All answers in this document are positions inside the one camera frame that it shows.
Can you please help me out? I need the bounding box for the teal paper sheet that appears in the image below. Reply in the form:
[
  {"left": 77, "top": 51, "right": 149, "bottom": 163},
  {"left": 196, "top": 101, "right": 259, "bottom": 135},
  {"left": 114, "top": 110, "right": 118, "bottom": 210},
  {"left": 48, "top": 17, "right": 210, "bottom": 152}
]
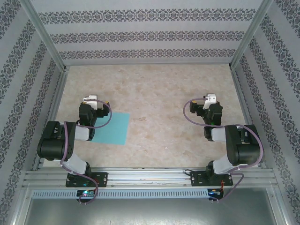
[{"left": 90, "top": 112, "right": 131, "bottom": 146}]

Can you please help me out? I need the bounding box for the grey metal sheet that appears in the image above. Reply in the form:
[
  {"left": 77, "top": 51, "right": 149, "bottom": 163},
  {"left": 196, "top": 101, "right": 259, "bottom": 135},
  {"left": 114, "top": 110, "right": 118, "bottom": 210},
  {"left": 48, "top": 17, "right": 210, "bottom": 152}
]
[{"left": 14, "top": 185, "right": 289, "bottom": 225}]

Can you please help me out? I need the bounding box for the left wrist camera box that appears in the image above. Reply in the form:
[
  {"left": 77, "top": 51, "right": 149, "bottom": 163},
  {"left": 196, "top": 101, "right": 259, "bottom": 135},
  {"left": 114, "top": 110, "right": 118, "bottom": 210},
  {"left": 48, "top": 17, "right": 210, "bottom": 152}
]
[{"left": 82, "top": 94, "right": 99, "bottom": 110}]

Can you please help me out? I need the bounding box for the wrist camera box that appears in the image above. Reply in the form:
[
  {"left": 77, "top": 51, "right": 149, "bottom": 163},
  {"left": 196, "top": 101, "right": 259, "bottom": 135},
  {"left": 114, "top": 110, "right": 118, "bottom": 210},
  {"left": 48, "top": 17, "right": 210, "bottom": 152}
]
[
  {"left": 82, "top": 94, "right": 99, "bottom": 110},
  {"left": 202, "top": 93, "right": 217, "bottom": 110}
]

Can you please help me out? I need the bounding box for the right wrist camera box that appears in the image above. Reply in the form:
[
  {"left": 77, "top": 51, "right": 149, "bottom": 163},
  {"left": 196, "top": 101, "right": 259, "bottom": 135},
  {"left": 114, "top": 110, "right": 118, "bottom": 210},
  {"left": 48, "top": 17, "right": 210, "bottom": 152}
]
[{"left": 202, "top": 93, "right": 217, "bottom": 110}]

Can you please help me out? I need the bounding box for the aluminium side rail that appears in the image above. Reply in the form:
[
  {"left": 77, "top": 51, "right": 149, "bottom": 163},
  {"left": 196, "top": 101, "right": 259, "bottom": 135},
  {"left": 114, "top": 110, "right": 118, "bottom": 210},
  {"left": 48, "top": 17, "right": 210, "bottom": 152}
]
[
  {"left": 31, "top": 67, "right": 70, "bottom": 171},
  {"left": 229, "top": 67, "right": 268, "bottom": 169}
]

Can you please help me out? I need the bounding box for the thin aluminium cross rail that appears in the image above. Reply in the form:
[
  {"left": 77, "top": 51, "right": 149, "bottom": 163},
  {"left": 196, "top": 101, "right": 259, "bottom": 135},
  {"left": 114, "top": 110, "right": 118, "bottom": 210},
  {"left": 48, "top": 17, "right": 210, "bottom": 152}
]
[{"left": 64, "top": 61, "right": 232, "bottom": 67}]

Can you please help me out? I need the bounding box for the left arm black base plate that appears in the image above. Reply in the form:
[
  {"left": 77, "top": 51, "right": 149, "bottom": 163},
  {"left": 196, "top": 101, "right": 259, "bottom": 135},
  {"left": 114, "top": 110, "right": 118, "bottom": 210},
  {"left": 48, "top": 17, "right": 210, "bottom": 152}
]
[{"left": 65, "top": 172, "right": 109, "bottom": 188}]

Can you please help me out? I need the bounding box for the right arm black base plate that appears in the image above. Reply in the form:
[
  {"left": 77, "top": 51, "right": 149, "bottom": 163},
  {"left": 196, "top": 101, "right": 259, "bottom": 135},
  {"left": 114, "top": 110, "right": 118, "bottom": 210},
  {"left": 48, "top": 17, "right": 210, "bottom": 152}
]
[{"left": 190, "top": 170, "right": 233, "bottom": 188}]

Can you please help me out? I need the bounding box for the long aluminium mounting rail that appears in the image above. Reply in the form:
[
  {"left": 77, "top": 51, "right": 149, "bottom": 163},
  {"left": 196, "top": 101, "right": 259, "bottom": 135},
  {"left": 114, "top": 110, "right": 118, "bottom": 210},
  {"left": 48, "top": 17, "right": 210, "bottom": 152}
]
[{"left": 22, "top": 166, "right": 278, "bottom": 188}]

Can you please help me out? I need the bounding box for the aluminium frame post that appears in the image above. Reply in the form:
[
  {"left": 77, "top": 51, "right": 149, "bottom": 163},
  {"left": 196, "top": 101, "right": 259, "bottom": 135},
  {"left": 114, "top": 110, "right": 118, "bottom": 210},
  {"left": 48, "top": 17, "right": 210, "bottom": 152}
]
[
  {"left": 17, "top": 0, "right": 68, "bottom": 72},
  {"left": 229, "top": 0, "right": 276, "bottom": 71}
]

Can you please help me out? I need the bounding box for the grey slotted cable duct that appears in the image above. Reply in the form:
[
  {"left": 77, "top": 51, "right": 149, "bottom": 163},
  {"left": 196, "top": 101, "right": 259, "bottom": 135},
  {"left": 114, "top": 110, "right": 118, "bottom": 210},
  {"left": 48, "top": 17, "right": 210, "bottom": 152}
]
[{"left": 31, "top": 189, "right": 210, "bottom": 199}]

